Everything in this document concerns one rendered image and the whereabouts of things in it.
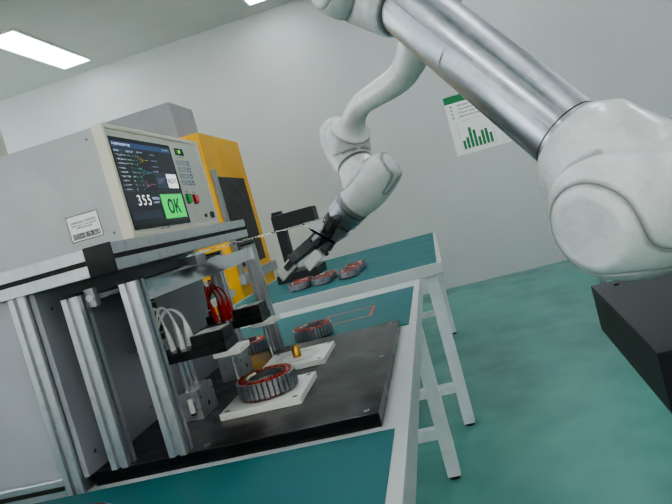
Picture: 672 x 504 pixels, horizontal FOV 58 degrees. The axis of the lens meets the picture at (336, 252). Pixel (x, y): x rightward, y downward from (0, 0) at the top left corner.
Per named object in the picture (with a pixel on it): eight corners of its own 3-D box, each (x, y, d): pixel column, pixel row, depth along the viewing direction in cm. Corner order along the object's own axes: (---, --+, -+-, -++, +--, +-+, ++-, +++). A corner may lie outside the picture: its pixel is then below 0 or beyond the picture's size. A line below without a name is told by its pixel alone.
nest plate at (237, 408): (317, 376, 118) (315, 370, 118) (301, 403, 103) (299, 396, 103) (245, 393, 121) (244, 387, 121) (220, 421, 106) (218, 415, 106)
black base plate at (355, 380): (400, 328, 152) (398, 319, 152) (382, 426, 89) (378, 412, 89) (227, 369, 160) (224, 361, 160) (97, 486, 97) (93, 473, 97)
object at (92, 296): (225, 260, 156) (222, 249, 156) (95, 306, 95) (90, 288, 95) (219, 262, 156) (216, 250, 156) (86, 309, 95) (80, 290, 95)
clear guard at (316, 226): (349, 235, 152) (343, 212, 151) (335, 243, 128) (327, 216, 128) (228, 267, 157) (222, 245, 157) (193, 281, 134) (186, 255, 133)
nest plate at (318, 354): (335, 345, 142) (334, 340, 142) (325, 363, 127) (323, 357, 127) (275, 359, 144) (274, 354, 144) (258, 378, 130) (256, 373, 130)
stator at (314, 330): (341, 328, 171) (337, 316, 171) (321, 341, 161) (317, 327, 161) (309, 333, 177) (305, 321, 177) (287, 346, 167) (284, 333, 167)
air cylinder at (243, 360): (253, 368, 142) (247, 345, 141) (244, 378, 134) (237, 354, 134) (233, 372, 142) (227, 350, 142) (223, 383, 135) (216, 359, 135)
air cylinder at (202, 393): (219, 404, 118) (211, 377, 117) (205, 418, 110) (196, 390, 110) (195, 409, 119) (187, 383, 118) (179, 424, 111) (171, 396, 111)
